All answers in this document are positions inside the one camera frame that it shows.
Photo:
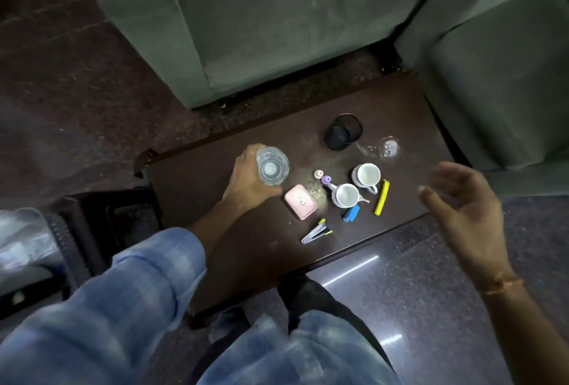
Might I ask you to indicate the person's right hand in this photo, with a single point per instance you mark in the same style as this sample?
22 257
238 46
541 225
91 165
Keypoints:
475 220

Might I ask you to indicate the person's left hand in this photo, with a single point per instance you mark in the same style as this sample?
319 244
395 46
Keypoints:
244 184

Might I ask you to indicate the clear drinking glass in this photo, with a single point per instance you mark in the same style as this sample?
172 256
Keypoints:
272 167

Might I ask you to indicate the pink case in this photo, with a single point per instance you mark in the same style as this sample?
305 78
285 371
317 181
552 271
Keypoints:
301 202

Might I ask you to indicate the small white cap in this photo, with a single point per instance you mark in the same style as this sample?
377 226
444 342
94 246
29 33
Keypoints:
318 174

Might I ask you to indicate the purple small cap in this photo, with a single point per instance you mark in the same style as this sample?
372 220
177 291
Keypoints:
326 180

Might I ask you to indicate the silver stapler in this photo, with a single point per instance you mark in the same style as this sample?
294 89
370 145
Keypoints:
315 232

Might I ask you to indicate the yellow plastic stick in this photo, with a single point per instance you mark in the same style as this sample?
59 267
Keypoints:
382 197

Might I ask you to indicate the white ceramic cup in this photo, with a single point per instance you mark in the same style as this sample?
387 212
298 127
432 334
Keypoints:
346 195
366 175

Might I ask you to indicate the black mesh holder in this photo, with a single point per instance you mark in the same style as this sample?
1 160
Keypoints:
340 135

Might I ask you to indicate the blue small lighter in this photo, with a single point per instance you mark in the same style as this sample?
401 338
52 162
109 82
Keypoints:
351 213

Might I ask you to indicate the small clear glass object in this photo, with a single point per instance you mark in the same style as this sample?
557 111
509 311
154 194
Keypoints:
390 147

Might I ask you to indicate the person's right forearm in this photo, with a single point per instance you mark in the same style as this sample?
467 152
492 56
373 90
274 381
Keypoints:
529 336

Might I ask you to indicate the person's left forearm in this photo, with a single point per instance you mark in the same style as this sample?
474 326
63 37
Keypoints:
213 229

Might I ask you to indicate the dark wooden coffee table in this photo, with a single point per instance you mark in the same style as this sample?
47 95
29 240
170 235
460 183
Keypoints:
200 193

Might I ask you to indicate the green fabric armchair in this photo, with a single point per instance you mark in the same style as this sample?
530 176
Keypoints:
498 87

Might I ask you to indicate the wide green fabric sofa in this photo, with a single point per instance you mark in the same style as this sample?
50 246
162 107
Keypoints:
289 20

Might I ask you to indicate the blue checked shirt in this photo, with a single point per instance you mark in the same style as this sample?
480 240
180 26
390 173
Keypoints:
111 309

